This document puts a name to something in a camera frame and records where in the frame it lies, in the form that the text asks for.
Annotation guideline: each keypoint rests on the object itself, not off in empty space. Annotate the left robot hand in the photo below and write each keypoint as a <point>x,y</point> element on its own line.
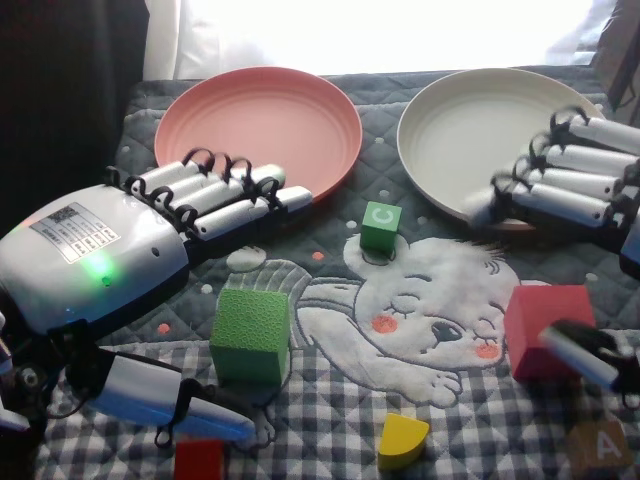
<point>75,260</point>

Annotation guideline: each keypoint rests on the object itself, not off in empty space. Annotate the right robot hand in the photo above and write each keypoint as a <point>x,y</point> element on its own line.
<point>575,195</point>

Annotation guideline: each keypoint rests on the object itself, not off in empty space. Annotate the large red cube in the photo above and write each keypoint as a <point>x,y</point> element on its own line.
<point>530,320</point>

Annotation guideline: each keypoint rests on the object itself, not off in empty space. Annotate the white plate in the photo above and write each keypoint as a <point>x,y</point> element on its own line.
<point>465,135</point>

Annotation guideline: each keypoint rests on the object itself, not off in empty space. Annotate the large green cube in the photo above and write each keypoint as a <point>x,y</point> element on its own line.
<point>250,330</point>

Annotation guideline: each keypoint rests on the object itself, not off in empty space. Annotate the small green letter block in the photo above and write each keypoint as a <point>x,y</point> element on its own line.
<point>381,225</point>

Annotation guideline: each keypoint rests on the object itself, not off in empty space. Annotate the pink plate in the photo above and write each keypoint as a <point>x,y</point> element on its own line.
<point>260,120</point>

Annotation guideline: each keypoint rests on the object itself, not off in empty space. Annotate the dark curtain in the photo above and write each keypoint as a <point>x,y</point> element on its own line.
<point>65,75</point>

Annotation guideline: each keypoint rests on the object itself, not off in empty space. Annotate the small red block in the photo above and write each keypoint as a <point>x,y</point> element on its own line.
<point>197,462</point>

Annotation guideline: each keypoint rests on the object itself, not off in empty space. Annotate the white curtain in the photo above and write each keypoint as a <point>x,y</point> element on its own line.
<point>170,35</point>

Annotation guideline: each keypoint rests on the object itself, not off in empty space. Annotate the wooden letter A block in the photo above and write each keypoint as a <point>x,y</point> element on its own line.
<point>600,450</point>

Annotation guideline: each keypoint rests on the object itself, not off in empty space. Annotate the grey quilt with bear print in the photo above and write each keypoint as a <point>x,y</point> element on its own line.
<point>350,395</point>

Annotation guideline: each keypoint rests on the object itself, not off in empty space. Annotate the yellow half-round block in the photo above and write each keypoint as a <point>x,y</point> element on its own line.
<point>400,445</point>

